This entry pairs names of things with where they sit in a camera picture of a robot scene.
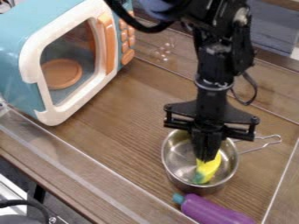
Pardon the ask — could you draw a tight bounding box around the purple toy eggplant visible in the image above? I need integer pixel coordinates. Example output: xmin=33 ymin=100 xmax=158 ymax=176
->
xmin=173 ymin=193 xmax=257 ymax=224

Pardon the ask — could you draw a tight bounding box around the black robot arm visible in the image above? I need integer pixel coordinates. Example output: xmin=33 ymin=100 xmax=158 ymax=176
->
xmin=105 ymin=0 xmax=259 ymax=162

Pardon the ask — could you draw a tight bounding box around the yellow toy banana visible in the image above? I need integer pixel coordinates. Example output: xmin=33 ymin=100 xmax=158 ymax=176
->
xmin=193 ymin=153 xmax=222 ymax=185

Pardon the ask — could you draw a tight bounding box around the silver pot with wire handle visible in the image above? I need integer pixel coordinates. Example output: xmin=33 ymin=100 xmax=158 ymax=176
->
xmin=162 ymin=129 xmax=282 ymax=195

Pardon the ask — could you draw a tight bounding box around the orange microwave turntable plate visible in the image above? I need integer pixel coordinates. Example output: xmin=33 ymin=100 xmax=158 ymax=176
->
xmin=42 ymin=59 xmax=83 ymax=90

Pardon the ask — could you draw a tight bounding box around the blue grey sofa background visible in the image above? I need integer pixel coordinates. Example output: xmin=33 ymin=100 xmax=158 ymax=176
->
xmin=133 ymin=0 xmax=299 ymax=57

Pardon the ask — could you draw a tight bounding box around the black cable bottom left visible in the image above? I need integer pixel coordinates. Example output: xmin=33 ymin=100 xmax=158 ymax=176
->
xmin=0 ymin=198 xmax=50 ymax=224

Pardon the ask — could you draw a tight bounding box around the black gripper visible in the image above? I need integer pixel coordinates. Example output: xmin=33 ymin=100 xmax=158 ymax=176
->
xmin=163 ymin=88 xmax=261 ymax=161

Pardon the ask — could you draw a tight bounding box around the blue toy microwave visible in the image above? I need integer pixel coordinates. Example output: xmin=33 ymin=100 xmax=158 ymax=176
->
xmin=0 ymin=0 xmax=137 ymax=126

